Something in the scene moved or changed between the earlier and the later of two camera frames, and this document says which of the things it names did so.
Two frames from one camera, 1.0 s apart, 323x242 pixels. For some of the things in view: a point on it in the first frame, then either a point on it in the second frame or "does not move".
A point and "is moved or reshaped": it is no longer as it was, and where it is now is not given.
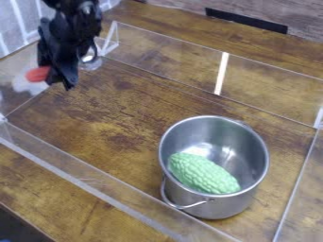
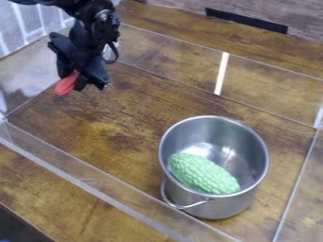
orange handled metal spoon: (37, 73) is moved or reshaped
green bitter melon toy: (200, 173) does not move
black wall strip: (246, 21) does not move
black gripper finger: (53, 76) → (64, 65)
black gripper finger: (69, 74) → (84, 80)
